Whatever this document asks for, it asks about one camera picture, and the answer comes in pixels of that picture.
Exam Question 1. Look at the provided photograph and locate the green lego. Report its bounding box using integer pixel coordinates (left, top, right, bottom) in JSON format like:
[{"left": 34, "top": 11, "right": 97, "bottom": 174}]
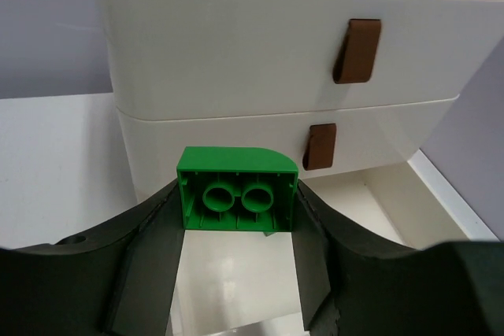
[{"left": 176, "top": 146, "right": 298, "bottom": 233}]

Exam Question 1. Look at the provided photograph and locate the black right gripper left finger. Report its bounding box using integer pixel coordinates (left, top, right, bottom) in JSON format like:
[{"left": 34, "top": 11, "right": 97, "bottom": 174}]
[{"left": 1, "top": 182, "right": 184, "bottom": 335}]

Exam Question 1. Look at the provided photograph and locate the white drawer cabinet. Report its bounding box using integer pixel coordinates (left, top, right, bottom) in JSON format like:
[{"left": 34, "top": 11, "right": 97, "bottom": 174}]
[{"left": 96, "top": 0, "right": 503, "bottom": 335}]

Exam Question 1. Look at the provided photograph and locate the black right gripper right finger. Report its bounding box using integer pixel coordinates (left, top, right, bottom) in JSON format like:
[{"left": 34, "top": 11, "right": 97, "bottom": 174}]
[{"left": 291, "top": 183, "right": 503, "bottom": 335}]

